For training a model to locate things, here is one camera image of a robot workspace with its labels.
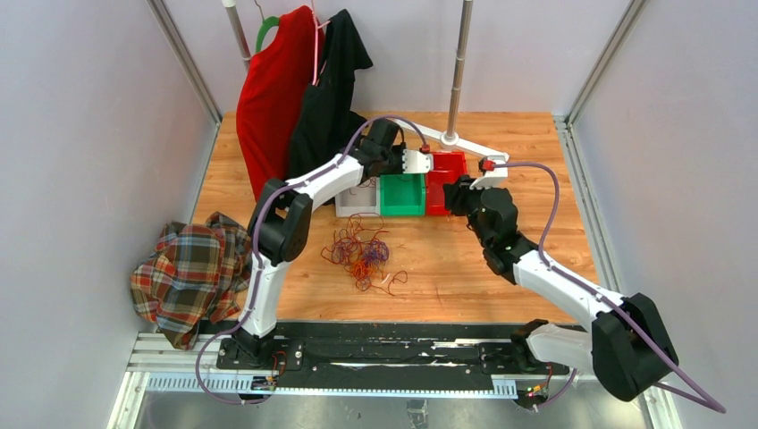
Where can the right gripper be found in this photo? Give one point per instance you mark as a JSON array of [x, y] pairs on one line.
[[457, 193]]

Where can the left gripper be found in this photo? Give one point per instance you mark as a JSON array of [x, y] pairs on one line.
[[399, 150]]

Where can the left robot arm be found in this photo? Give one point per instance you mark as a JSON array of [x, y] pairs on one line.
[[280, 224]]

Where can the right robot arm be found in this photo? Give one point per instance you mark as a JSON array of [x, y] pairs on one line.
[[622, 341]]

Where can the green plastic bin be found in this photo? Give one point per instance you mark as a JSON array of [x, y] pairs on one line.
[[402, 194]]

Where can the red plastic bin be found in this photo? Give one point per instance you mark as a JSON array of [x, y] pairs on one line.
[[447, 167]]

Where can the white plastic bin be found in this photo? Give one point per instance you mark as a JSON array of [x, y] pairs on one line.
[[365, 199]]

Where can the white clothes rack stand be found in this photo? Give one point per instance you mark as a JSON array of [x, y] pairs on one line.
[[449, 138]]

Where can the black shirt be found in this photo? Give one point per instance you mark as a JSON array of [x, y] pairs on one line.
[[326, 122]]

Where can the pink hanger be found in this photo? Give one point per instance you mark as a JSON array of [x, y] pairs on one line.
[[317, 50]]

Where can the red shirt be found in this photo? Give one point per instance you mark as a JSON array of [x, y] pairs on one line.
[[271, 97]]

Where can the green hanger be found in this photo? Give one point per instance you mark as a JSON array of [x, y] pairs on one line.
[[267, 24]]

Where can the plaid shirt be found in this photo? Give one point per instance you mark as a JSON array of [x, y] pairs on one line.
[[195, 272]]

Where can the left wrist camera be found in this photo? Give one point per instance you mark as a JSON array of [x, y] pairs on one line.
[[416, 162]]

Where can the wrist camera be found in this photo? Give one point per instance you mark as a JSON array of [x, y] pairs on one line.
[[416, 162], [494, 171]]

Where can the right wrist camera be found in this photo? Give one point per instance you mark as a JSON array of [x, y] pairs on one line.
[[494, 171]]

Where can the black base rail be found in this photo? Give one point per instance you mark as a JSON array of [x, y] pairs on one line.
[[387, 358]]

